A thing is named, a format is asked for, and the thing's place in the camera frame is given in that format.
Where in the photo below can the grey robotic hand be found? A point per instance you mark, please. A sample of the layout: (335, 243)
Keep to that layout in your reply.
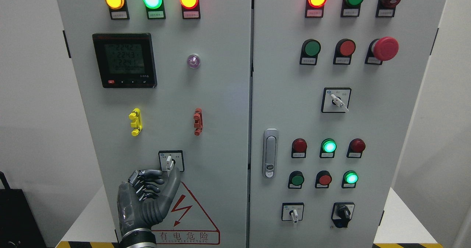
(144, 200)

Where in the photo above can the white selector switch door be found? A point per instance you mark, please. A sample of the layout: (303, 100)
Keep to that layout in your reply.
(170, 159)

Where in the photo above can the silver black robot forearm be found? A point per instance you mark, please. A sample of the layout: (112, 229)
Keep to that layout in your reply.
(138, 238)

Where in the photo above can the red electric hazard warning sticker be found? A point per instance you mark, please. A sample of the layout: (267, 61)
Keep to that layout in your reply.
(187, 223)

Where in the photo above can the yellow terminal clip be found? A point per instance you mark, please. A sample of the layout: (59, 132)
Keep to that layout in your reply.
(136, 121)

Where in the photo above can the red terminal clip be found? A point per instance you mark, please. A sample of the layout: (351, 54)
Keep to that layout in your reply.
(198, 125)

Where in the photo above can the black digital power meter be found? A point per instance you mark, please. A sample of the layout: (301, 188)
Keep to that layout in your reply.
(125, 60)

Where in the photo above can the dark red lamp left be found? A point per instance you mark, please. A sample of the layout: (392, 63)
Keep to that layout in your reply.
(298, 148)

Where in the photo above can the dark red lamp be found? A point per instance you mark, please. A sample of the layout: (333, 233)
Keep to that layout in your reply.
(298, 148)
(356, 148)

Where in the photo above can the grey electrical control cabinet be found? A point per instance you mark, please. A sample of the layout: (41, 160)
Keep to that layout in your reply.
(250, 80)

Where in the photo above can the red push button lower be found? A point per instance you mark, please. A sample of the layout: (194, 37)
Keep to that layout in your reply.
(323, 180)

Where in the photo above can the red push button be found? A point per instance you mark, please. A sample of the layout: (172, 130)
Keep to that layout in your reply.
(343, 52)
(323, 180)

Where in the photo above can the lit green lamp middle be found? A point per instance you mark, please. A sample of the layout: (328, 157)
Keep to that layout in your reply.
(327, 149)

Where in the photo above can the lit green lamp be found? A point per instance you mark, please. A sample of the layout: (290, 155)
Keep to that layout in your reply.
(155, 9)
(327, 149)

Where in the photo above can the yellow indicator lamp top left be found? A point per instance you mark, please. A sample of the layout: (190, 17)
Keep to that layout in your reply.
(118, 9)

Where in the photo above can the lit green lamp top left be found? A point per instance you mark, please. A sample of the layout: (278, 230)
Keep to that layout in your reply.
(155, 9)

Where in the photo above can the lit green push button lower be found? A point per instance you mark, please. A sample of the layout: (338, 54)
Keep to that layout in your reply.
(350, 179)

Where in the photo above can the lit red lamp left door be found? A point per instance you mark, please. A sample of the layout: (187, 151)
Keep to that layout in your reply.
(190, 9)

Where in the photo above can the lit red lamp door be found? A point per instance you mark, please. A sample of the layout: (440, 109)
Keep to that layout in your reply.
(314, 8)
(190, 9)

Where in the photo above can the dark red lamp right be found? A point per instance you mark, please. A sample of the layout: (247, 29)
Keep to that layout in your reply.
(356, 148)

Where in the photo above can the green push button upper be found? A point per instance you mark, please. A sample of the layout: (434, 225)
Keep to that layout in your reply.
(309, 52)

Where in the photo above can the red push button upper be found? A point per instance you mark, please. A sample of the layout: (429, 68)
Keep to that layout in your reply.
(343, 52)

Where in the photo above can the lit red lamp right door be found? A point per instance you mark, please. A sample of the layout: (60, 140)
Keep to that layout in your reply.
(314, 8)

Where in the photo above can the red emergency stop mushroom button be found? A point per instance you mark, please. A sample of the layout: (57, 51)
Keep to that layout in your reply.
(382, 49)

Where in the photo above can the unlit green lamp top right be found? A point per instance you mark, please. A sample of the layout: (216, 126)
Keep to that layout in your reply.
(351, 8)

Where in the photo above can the dark red buzzer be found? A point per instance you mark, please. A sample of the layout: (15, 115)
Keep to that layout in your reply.
(386, 8)

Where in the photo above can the silver door handle lock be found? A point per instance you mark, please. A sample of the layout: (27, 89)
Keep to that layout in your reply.
(270, 139)

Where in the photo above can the white selector switch bottom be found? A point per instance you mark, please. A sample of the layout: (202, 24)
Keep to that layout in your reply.
(292, 211)

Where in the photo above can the white selector switch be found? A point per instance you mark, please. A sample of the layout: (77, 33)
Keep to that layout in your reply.
(292, 211)
(336, 100)

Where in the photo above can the black rotary knob switch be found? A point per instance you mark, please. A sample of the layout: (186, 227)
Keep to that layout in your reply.
(342, 214)

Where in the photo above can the white selector switch right upper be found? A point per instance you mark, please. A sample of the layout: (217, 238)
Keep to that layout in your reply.
(336, 100)

